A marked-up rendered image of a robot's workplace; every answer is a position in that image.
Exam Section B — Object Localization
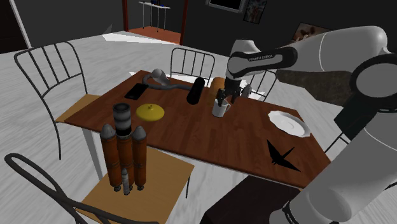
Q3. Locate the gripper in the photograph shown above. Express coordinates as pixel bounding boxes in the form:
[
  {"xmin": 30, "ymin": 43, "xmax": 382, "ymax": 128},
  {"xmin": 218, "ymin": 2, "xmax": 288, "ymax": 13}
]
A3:
[{"xmin": 216, "ymin": 77, "xmax": 242, "ymax": 107}]

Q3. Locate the brown bread loaf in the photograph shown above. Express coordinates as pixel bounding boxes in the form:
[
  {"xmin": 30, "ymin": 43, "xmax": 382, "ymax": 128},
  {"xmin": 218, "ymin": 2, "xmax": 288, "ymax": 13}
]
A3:
[{"xmin": 206, "ymin": 76, "xmax": 226, "ymax": 106}]

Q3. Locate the white mug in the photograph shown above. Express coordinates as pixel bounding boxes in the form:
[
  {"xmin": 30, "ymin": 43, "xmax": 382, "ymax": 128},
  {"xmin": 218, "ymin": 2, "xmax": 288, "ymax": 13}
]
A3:
[{"xmin": 211, "ymin": 98, "xmax": 232, "ymax": 118}]

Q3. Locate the small grey round object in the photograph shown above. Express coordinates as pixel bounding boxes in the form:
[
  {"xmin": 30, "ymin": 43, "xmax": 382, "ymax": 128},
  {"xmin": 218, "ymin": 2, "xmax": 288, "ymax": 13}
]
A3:
[{"xmin": 241, "ymin": 83, "xmax": 253, "ymax": 99}]

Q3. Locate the black cylinder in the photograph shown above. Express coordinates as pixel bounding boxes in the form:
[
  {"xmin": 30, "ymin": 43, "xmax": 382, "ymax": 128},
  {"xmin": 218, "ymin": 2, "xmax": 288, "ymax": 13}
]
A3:
[{"xmin": 186, "ymin": 76, "xmax": 206, "ymax": 106}]

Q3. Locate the brown wooden table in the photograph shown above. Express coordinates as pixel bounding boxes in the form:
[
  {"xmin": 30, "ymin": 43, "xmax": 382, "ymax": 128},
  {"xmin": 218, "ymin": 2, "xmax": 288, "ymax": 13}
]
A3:
[{"xmin": 64, "ymin": 69, "xmax": 331, "ymax": 190}]

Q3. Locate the white plate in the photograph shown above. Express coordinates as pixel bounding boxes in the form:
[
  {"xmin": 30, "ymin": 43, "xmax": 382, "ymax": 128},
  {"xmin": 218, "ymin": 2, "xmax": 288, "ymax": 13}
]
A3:
[{"xmin": 267, "ymin": 109, "xmax": 312, "ymax": 139}]

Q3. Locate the grey curved hair dryer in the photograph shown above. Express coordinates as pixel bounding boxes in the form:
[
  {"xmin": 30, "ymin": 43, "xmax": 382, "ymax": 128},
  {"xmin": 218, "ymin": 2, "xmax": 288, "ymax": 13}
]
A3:
[{"xmin": 141, "ymin": 68, "xmax": 199, "ymax": 92}]

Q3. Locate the black origami crane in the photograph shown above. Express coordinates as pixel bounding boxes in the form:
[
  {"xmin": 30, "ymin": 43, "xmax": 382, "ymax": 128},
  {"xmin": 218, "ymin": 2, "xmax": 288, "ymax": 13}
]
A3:
[{"xmin": 266, "ymin": 139, "xmax": 302, "ymax": 172}]

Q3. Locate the yellow flat lid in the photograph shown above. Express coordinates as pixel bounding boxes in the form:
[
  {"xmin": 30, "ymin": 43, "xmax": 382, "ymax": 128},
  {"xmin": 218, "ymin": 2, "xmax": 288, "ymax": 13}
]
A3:
[{"xmin": 136, "ymin": 103, "xmax": 165, "ymax": 122}]

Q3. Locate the dark brown rug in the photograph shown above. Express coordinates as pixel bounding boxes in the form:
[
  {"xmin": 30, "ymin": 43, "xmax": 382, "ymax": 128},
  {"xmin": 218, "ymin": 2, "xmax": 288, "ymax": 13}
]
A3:
[{"xmin": 275, "ymin": 69, "xmax": 354, "ymax": 107}]

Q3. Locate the black phone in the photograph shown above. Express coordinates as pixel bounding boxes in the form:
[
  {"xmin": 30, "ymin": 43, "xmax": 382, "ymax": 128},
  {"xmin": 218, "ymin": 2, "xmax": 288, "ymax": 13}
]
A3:
[{"xmin": 124, "ymin": 82, "xmax": 150, "ymax": 101}]

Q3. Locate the dark framed window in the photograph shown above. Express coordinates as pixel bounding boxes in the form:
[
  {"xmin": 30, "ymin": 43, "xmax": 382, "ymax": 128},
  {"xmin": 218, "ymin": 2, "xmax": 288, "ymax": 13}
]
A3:
[{"xmin": 204, "ymin": 0, "xmax": 246, "ymax": 14}]

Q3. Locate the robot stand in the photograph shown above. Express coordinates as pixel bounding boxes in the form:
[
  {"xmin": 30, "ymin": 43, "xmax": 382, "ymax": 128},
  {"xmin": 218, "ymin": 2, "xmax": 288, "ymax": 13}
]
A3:
[{"xmin": 199, "ymin": 176, "xmax": 302, "ymax": 224}]

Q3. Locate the white console table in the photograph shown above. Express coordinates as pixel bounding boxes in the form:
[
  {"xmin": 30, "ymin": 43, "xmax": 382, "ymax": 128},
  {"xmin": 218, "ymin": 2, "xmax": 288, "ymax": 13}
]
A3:
[{"xmin": 138, "ymin": 1, "xmax": 171, "ymax": 32}]

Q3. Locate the orange rocket model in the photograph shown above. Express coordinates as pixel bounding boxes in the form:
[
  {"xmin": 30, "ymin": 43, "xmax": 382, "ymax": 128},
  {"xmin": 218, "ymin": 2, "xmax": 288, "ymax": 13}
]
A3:
[{"xmin": 99, "ymin": 102, "xmax": 148, "ymax": 196}]

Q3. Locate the black wire chair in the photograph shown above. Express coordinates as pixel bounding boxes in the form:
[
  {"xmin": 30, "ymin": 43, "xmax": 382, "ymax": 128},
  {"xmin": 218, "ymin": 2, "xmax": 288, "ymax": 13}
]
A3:
[
  {"xmin": 169, "ymin": 46, "xmax": 216, "ymax": 88},
  {"xmin": 247, "ymin": 69, "xmax": 278, "ymax": 103},
  {"xmin": 13, "ymin": 41, "xmax": 102, "ymax": 161},
  {"xmin": 323, "ymin": 131, "xmax": 352, "ymax": 155},
  {"xmin": 4, "ymin": 146, "xmax": 195, "ymax": 224}
]

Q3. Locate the wall picture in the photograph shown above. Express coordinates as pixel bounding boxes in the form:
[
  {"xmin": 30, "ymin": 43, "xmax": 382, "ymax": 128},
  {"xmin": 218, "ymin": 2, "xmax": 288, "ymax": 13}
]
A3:
[
  {"xmin": 242, "ymin": 0, "xmax": 268, "ymax": 24},
  {"xmin": 292, "ymin": 22, "xmax": 333, "ymax": 45}
]

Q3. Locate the red door frame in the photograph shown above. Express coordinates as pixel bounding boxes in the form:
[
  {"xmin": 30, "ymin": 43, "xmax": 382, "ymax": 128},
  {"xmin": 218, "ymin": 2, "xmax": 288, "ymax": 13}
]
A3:
[{"xmin": 122, "ymin": 0, "xmax": 190, "ymax": 46}]

